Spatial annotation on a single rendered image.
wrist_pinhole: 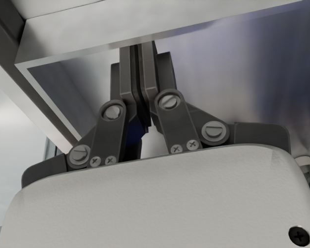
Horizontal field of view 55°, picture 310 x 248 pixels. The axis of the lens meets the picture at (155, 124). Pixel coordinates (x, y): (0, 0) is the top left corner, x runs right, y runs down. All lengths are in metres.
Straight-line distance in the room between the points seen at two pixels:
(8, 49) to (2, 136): 1.84
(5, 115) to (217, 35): 1.69
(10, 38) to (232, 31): 0.12
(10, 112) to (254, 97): 1.63
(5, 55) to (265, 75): 0.17
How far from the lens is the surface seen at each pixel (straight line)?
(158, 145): 0.28
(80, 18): 0.17
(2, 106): 1.76
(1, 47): 0.18
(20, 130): 1.93
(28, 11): 0.18
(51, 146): 0.73
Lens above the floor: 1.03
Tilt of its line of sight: 35 degrees down
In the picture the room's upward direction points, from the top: 175 degrees clockwise
